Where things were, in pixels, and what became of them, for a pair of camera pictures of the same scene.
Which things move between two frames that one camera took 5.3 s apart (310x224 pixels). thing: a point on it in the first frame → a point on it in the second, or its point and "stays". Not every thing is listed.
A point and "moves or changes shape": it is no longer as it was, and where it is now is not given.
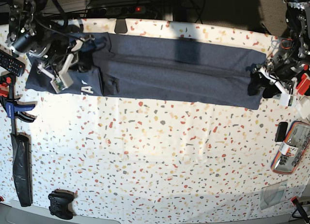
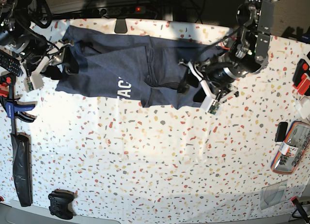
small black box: x=281 y=131 stays
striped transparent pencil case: x=292 y=149 stays
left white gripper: x=63 y=81 → x=70 y=66
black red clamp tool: x=303 y=86 stays
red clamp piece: x=4 y=88 stays
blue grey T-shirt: x=116 y=65 moves or changes shape
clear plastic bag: x=273 y=194 stays
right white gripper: x=262 y=78 → x=210 y=104
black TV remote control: x=13 y=65 stays
